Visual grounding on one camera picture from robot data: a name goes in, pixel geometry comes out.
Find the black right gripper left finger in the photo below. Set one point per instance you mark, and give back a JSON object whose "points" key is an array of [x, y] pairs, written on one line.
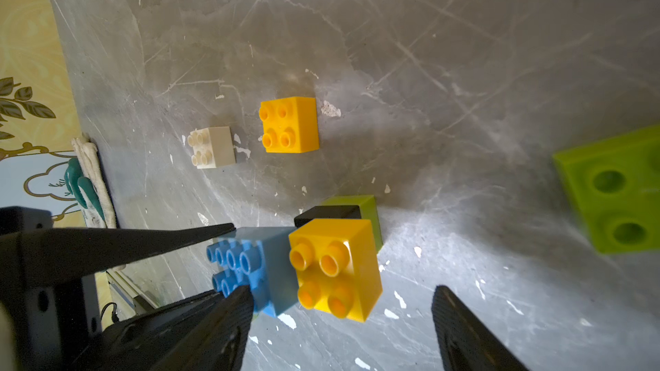
{"points": [[218, 340]]}

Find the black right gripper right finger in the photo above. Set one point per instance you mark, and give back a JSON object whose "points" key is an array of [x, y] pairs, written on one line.
{"points": [[465, 343]]}

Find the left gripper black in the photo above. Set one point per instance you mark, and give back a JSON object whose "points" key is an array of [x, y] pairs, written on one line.
{"points": [[48, 291]]}

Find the blue lego brick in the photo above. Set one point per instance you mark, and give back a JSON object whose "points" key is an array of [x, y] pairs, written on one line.
{"points": [[257, 257]]}

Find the yellow lego brick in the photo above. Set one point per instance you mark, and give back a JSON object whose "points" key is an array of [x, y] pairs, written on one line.
{"points": [[290, 125], [336, 266]]}

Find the green lego brick studs up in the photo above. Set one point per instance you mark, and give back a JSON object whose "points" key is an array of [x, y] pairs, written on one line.
{"points": [[368, 210]]}

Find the black lego brick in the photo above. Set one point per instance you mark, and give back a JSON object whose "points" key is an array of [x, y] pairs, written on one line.
{"points": [[344, 211]]}

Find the white lego brick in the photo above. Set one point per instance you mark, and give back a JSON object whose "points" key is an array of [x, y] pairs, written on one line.
{"points": [[212, 147]]}

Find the flat green lego plate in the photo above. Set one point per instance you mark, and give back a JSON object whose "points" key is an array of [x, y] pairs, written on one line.
{"points": [[613, 186]]}

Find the yellow lego brick on table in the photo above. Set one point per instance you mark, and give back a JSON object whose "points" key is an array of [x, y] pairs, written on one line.
{"points": [[290, 125]]}

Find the work gloves at wall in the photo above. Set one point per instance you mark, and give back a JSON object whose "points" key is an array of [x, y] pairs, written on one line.
{"points": [[84, 180]]}

